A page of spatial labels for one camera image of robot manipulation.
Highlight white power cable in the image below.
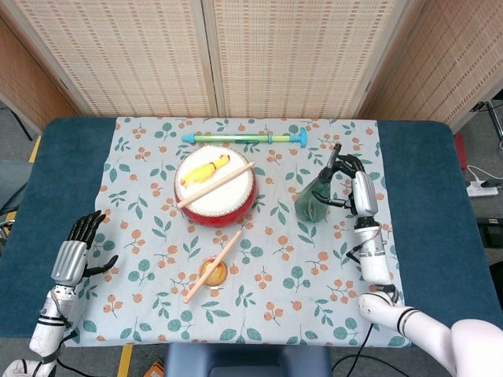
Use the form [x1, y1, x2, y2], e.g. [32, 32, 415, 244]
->
[466, 164, 488, 185]

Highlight green blue water squirter toy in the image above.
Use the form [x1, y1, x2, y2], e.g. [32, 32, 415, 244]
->
[181, 126, 312, 149]

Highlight red drum white skin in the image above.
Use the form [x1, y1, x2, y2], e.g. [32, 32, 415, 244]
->
[174, 145, 259, 228]

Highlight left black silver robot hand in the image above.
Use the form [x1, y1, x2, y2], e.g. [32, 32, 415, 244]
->
[50, 210, 119, 287]

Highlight red flat object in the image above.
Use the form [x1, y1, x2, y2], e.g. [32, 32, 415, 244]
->
[454, 133, 469, 170]

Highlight orange jelly cup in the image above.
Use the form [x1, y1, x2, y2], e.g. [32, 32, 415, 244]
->
[199, 255, 229, 287]

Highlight green spray bottle black trigger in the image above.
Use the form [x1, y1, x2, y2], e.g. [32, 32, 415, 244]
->
[295, 144, 343, 223]

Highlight black metal stand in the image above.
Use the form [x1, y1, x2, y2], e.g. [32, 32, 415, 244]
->
[471, 101, 503, 150]

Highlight yellow rubber chicken toy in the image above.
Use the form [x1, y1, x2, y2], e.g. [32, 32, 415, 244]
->
[179, 154, 232, 186]

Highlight floral printed tablecloth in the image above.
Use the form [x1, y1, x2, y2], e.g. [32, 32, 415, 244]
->
[64, 116, 413, 349]

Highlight wooden drumstick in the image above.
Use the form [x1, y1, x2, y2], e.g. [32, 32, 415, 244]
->
[182, 229, 243, 304]
[176, 161, 255, 209]

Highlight bamboo folding screen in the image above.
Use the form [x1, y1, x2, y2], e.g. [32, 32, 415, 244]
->
[0, 0, 503, 133]

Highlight blue padded seat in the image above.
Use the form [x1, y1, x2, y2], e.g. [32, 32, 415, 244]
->
[163, 342, 332, 377]

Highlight black stand leg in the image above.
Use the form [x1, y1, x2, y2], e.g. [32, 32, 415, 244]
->
[0, 104, 33, 141]

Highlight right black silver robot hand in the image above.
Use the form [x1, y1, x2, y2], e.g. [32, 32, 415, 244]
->
[320, 152, 379, 218]

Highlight blue table cover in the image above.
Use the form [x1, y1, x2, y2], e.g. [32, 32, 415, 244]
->
[0, 117, 503, 350]

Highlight white power strip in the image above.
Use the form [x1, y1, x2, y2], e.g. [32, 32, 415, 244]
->
[466, 180, 499, 198]

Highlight black box device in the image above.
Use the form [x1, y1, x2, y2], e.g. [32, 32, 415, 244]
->
[476, 218, 503, 247]

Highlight black floor cable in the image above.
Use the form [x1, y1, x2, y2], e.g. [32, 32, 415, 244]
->
[332, 321, 374, 377]

